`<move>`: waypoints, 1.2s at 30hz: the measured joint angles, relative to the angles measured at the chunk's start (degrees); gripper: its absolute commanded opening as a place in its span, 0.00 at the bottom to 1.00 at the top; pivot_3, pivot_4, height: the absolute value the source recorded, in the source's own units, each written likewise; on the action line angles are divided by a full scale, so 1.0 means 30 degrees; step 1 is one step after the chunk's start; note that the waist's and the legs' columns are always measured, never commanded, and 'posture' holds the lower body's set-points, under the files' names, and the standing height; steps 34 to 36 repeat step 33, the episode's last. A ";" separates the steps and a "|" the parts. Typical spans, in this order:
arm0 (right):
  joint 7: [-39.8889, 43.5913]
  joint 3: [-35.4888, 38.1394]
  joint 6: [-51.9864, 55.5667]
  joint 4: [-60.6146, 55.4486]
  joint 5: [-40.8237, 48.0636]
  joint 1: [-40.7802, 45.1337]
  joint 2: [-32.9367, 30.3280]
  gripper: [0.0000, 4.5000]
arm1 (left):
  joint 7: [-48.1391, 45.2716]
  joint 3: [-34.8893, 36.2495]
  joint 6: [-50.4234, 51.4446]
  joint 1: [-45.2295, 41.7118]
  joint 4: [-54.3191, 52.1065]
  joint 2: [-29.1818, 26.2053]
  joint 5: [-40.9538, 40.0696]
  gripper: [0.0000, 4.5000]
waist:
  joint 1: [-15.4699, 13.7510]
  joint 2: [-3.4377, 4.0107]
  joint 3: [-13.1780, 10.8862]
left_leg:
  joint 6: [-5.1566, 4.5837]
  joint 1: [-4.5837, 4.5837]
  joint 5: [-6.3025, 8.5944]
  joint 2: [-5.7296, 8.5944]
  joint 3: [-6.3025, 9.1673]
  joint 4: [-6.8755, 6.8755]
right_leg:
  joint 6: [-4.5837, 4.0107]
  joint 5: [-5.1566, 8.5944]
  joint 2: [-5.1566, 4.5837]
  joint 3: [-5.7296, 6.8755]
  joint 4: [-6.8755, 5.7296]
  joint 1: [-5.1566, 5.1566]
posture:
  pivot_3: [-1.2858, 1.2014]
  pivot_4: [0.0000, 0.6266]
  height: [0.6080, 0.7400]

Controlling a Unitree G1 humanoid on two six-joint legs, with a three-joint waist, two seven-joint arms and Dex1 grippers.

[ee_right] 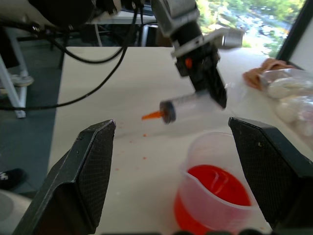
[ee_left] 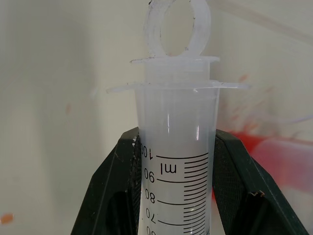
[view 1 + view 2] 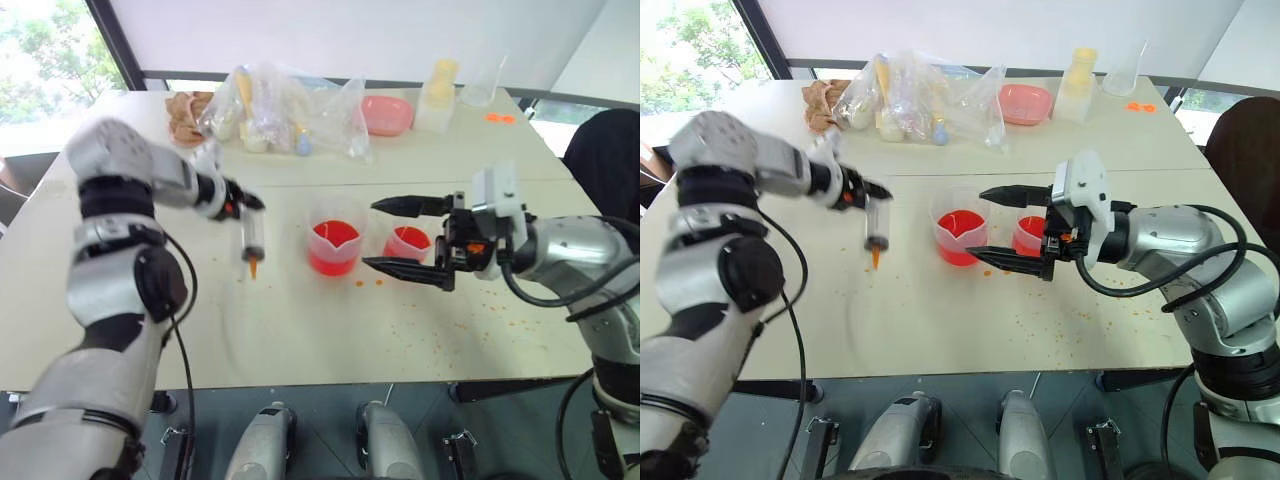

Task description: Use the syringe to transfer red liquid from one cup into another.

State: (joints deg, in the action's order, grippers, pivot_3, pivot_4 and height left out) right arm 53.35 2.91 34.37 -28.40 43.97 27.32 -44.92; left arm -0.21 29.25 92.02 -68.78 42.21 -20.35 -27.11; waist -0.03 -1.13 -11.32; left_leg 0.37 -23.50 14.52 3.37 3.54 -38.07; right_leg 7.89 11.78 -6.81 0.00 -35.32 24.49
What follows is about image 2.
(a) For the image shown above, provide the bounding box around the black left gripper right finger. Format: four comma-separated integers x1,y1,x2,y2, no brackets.
211,129,310,235

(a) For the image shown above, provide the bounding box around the clear plastic cup red liquid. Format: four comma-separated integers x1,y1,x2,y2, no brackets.
212,107,313,209

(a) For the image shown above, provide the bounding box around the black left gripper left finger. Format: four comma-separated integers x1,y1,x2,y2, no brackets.
70,129,143,235

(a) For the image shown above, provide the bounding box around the clear plastic graduated syringe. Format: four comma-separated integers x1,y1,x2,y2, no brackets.
105,0,252,235

